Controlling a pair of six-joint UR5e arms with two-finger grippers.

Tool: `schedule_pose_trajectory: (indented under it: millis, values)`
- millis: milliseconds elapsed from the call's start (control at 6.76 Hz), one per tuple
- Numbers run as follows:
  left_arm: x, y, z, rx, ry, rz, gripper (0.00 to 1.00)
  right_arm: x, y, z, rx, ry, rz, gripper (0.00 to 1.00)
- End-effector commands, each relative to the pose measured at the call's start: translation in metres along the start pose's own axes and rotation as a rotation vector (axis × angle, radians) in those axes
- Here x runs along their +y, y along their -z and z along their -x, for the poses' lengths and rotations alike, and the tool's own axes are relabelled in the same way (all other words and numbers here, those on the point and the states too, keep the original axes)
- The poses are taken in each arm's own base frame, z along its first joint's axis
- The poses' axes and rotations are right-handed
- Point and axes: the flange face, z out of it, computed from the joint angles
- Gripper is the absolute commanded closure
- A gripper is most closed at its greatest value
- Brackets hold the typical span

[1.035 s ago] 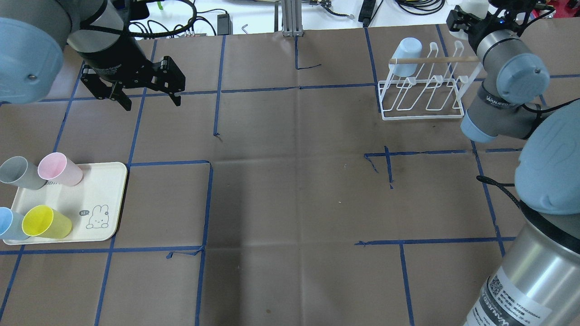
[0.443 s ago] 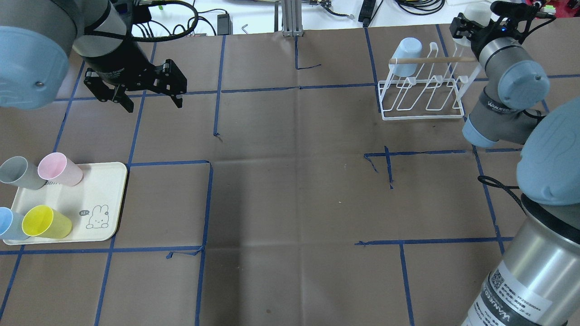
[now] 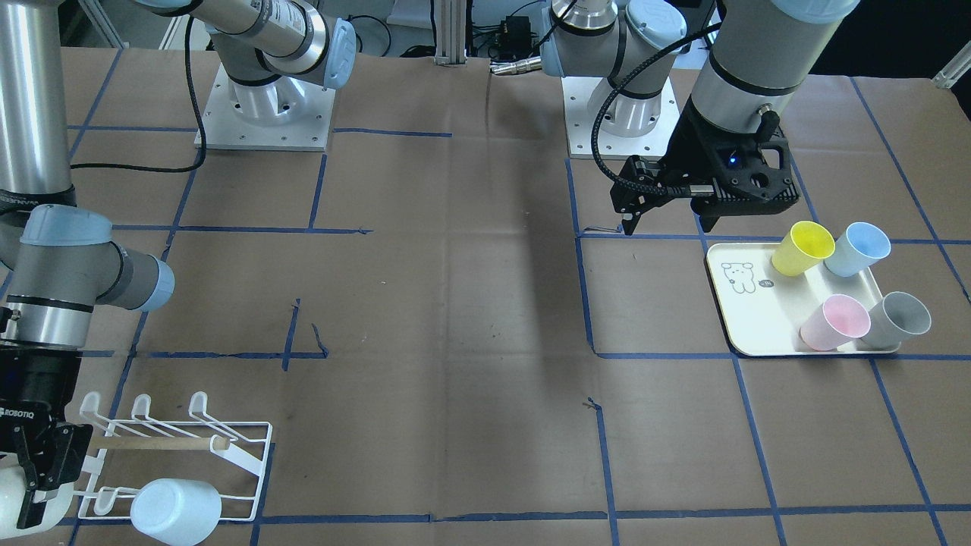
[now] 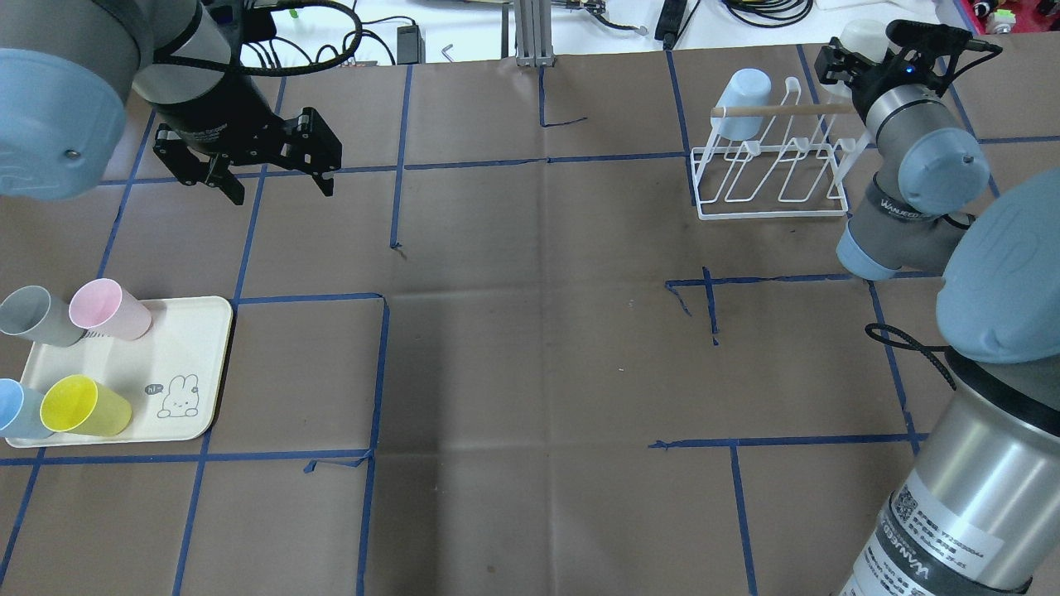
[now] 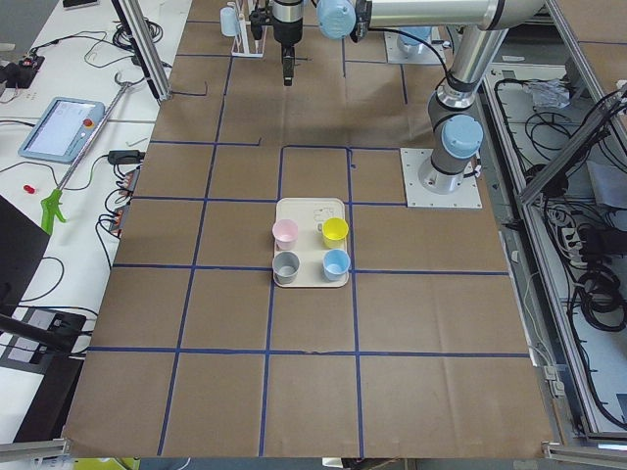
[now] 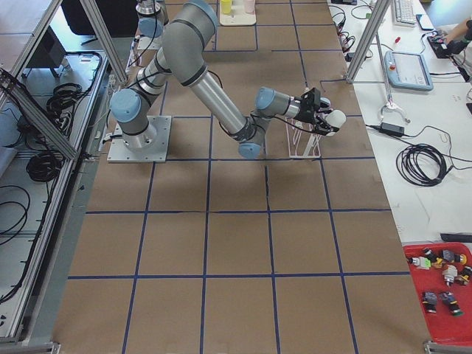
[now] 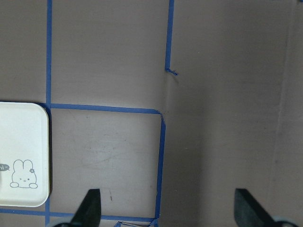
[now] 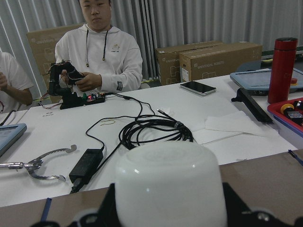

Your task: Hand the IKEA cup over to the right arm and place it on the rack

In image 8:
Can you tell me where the white plastic cup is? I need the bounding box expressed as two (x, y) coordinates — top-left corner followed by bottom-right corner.
(115, 141), (228, 227)

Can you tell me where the coiled black cable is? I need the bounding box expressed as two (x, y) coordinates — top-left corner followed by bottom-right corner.
(118, 118), (194, 150)

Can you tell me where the red parts tray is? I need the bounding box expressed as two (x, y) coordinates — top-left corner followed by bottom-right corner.
(267, 97), (303, 148)

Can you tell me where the blue teach pendant tablet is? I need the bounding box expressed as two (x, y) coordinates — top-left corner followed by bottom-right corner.
(0, 123), (27, 156)

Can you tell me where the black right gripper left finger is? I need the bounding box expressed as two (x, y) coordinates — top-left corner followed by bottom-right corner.
(97, 183), (118, 227)

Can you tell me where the person in white t-shirt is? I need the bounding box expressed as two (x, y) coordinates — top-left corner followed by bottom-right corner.
(0, 52), (34, 113)

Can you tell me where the person in white hoodie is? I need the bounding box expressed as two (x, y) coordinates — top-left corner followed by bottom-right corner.
(55, 0), (143, 96)

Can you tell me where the black power adapter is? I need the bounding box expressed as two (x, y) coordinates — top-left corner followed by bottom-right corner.
(69, 148), (103, 184)

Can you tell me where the cardboard box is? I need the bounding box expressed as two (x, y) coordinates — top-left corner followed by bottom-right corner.
(26, 23), (83, 96)
(179, 42), (263, 82)

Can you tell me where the black teleoperation controller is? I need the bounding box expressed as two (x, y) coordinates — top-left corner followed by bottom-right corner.
(48, 60), (105, 110)

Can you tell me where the red thermos bottle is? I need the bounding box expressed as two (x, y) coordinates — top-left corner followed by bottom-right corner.
(267, 37), (298, 104)

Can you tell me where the metal reacher grabber tool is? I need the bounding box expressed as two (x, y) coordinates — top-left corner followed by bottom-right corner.
(0, 145), (77, 182)

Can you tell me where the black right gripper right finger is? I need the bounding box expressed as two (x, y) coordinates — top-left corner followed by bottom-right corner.
(223, 182), (250, 227)

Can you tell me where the smartphone on table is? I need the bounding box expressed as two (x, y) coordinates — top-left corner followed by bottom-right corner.
(180, 81), (216, 96)

